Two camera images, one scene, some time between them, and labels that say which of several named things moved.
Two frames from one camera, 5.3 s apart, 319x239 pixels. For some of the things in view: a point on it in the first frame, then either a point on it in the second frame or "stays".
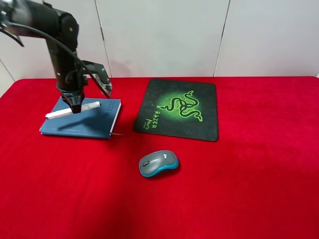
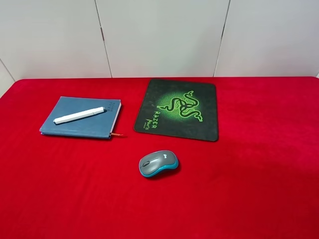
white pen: (65, 112) → (79, 115)
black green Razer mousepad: (179, 109) stays
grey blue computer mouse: (152, 163) stays
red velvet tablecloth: (259, 179) stays
